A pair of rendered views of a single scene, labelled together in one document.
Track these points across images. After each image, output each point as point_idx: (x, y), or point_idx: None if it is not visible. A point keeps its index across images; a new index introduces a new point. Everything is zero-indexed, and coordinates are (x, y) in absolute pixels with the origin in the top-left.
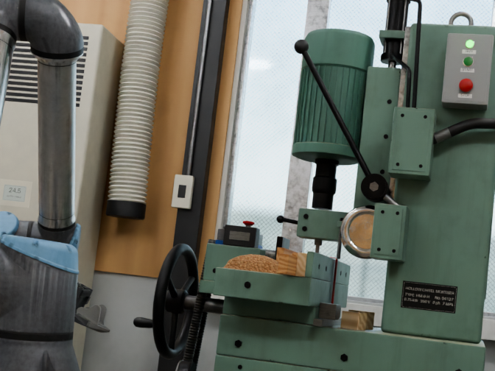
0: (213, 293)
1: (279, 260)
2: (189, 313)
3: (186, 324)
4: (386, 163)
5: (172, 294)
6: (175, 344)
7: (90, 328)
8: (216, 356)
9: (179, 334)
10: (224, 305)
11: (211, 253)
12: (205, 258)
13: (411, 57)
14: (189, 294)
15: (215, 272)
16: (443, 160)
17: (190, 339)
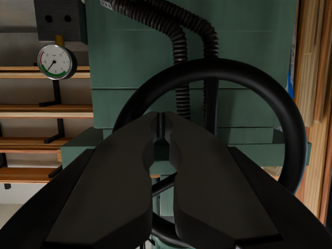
0: (60, 147)
1: (58, 157)
2: (284, 139)
3: (279, 121)
4: None
5: (176, 171)
6: (244, 85)
7: (113, 132)
8: (91, 86)
9: (274, 102)
10: (103, 136)
11: (160, 201)
12: (160, 199)
13: (151, 243)
14: (286, 172)
15: (62, 165)
16: None
17: (177, 98)
